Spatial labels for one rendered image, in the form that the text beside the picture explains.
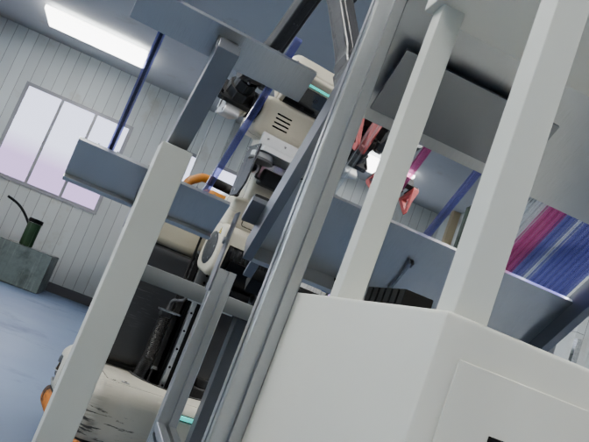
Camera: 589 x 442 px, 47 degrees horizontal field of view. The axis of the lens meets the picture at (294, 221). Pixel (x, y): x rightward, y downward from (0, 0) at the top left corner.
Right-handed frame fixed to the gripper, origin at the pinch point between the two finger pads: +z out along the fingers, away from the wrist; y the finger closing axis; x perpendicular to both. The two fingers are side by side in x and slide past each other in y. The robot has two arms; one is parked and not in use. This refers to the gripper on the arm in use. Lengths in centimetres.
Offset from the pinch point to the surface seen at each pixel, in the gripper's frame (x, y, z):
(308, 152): 2.2, -9.5, 6.0
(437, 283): 21.0, 30.3, 0.8
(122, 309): 36, -28, 26
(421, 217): 433, 336, -714
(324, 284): 30.5, 8.3, 4.3
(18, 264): 535, -140, -432
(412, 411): -24, -9, 80
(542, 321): 19, 56, 0
